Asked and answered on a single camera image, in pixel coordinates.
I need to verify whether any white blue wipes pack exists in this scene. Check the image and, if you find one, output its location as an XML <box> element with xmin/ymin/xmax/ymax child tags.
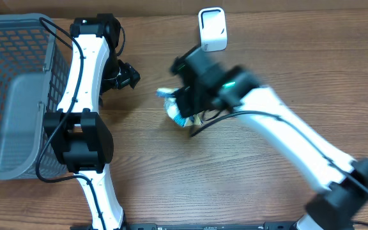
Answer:
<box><xmin>156</xmin><ymin>88</ymin><xmax>203</xmax><ymax>127</ymax></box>

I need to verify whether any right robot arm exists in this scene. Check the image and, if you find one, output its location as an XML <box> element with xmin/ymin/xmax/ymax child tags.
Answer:
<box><xmin>171</xmin><ymin>46</ymin><xmax>368</xmax><ymax>229</ymax></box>

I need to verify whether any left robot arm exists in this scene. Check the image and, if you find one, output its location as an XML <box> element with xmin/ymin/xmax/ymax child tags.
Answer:
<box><xmin>35</xmin><ymin>13</ymin><xmax>141</xmax><ymax>229</ymax></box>

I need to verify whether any white barcode scanner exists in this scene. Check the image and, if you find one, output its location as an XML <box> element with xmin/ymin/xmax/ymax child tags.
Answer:
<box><xmin>198</xmin><ymin>7</ymin><xmax>227</xmax><ymax>52</ymax></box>

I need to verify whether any grey plastic shopping basket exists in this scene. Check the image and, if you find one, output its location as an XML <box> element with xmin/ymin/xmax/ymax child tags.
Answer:
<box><xmin>0</xmin><ymin>13</ymin><xmax>70</xmax><ymax>180</ymax></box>

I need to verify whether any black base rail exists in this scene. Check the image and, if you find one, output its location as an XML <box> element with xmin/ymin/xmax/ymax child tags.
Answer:
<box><xmin>70</xmin><ymin>222</ymin><xmax>356</xmax><ymax>230</ymax></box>

